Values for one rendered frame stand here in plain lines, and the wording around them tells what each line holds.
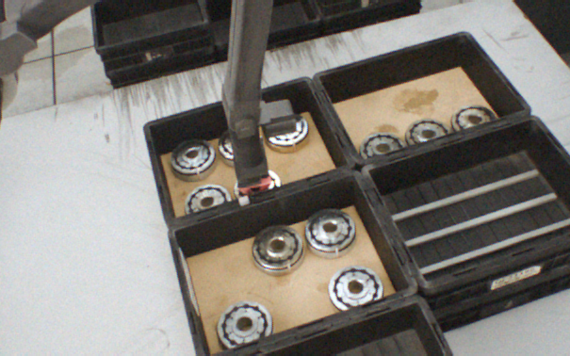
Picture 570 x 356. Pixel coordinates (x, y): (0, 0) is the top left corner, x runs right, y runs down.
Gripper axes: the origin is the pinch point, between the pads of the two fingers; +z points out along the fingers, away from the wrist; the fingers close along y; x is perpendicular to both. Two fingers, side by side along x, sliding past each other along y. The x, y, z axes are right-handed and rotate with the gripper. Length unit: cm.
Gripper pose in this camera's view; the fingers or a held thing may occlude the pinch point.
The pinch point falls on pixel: (254, 185)
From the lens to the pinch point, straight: 135.7
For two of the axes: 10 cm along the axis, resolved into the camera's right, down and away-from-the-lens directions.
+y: -1.8, -7.6, 6.3
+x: -9.8, 1.9, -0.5
